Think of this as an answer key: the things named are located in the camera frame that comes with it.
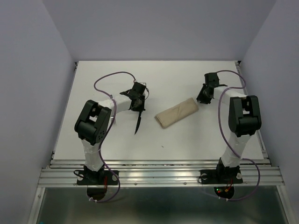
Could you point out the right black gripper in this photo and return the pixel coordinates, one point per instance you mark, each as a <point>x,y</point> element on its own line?
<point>202,99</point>

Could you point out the silver knife teal handle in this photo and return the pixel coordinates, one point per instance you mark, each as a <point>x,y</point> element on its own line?
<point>138,121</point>

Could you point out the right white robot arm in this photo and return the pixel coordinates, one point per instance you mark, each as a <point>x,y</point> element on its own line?
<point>244,117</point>

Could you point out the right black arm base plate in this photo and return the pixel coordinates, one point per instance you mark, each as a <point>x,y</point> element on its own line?
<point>212,176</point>

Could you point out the aluminium rail frame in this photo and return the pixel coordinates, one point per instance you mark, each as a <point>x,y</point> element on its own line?
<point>158,168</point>

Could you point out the beige cloth napkin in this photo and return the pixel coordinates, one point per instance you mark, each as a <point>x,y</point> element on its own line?
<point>176,113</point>

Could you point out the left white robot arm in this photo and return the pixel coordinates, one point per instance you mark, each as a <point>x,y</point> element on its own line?
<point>95,119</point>

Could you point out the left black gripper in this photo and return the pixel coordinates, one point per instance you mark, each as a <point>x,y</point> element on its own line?
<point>141,108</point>

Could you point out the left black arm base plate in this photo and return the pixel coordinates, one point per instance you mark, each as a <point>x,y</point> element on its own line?
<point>104,177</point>

